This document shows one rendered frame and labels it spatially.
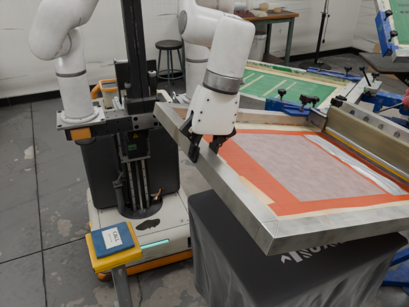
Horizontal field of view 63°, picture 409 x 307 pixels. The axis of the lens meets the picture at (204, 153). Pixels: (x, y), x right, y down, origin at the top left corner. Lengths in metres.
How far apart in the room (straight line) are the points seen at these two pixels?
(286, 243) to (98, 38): 4.15
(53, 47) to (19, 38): 3.41
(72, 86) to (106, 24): 3.37
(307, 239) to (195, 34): 0.44
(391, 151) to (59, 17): 0.98
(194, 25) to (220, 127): 0.21
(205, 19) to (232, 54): 0.10
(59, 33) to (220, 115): 0.54
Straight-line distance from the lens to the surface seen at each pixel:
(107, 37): 4.54
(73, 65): 1.16
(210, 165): 0.68
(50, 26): 1.05
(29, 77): 4.58
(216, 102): 0.68
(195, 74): 1.24
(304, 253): 0.97
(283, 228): 0.57
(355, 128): 1.15
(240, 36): 0.65
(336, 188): 0.87
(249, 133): 1.03
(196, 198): 1.09
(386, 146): 1.09
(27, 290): 2.26
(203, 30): 0.70
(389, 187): 1.02
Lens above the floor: 1.65
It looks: 32 degrees down
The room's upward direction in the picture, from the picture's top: straight up
